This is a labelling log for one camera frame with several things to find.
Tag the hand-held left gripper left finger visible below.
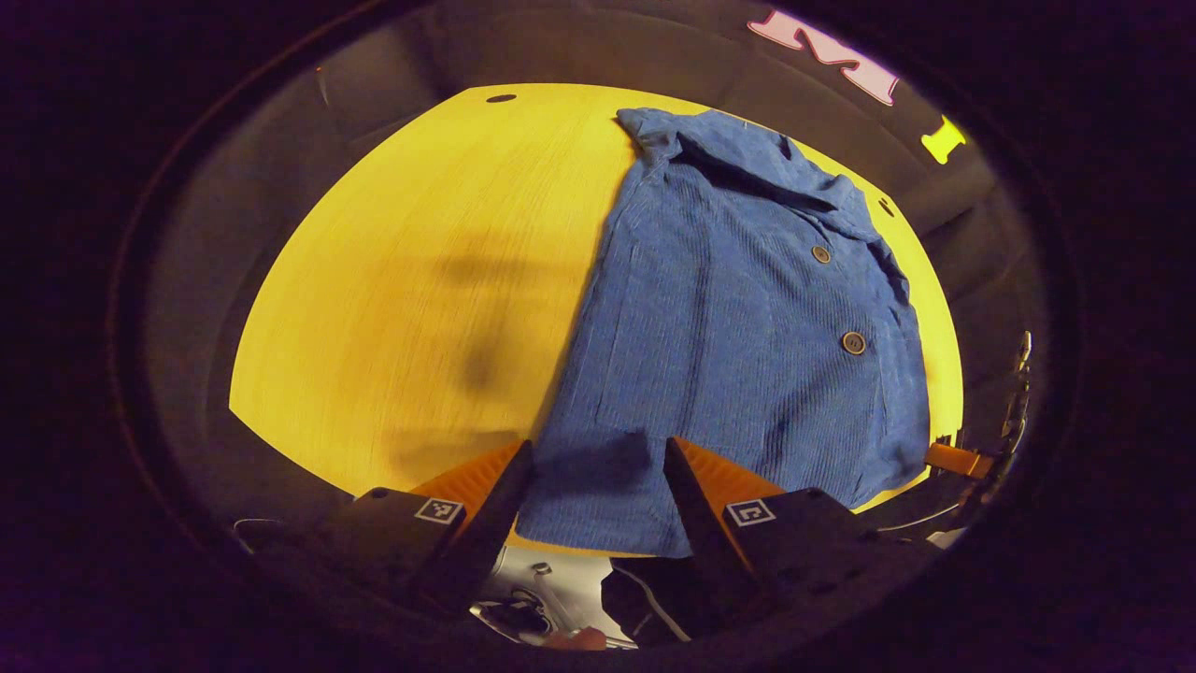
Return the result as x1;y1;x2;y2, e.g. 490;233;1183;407
313;439;535;613

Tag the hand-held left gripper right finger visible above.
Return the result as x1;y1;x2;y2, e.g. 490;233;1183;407
663;436;879;618

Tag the blue corduroy shirt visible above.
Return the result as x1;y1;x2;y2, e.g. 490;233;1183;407
516;107;933;559

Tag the dark white-edged object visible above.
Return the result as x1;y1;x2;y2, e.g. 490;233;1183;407
470;589;562;646

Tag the white cable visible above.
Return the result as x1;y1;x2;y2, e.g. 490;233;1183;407
876;503;963;534

